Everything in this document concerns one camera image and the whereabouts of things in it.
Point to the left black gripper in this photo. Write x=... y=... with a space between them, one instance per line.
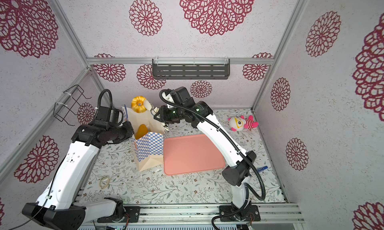
x=130 y=132

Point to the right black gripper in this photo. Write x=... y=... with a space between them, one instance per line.
x=164 y=116

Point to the long baguette bread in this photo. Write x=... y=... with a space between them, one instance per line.
x=142 y=131

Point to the small bundt cake bread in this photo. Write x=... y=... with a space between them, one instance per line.
x=138 y=104

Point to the blue checkered paper bag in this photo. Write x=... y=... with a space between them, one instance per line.
x=148 y=149

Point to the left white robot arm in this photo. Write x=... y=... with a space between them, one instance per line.
x=55 y=208

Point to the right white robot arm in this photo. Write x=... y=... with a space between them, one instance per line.
x=240 y=173

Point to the pink plastic tray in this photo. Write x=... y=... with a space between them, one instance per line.
x=191 y=154

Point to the beige rubber band loop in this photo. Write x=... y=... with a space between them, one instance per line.
x=104 y=182

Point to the pink white plush toy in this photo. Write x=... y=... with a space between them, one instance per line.
x=241 y=123

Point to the blue marker pen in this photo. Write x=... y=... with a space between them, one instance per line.
x=262 y=169

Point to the black wire wall rack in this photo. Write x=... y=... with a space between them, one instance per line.
x=62 y=109

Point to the grey wall shelf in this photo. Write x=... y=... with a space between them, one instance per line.
x=191 y=69

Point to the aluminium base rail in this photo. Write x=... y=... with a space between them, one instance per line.
x=283 y=216

